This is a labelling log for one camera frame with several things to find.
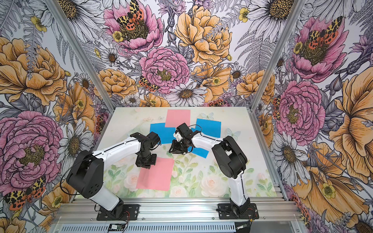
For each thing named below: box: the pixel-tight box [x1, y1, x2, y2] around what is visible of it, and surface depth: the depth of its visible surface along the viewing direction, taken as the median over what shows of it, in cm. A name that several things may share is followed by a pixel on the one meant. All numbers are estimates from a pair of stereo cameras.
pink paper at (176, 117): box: [165, 109, 191, 128], surface depth 123 cm
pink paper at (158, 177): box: [135, 156, 175, 192], surface depth 86 cm
